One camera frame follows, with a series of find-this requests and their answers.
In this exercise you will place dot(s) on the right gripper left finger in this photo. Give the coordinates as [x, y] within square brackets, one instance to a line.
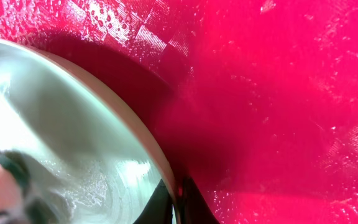
[158, 209]

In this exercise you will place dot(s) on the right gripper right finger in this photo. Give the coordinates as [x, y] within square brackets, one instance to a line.
[191, 205]

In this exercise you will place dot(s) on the light blue plate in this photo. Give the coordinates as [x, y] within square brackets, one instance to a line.
[89, 155]

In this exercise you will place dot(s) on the pink sponge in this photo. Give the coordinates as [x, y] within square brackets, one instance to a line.
[20, 200]

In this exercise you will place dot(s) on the red plastic tray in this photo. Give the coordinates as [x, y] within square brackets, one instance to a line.
[256, 100]

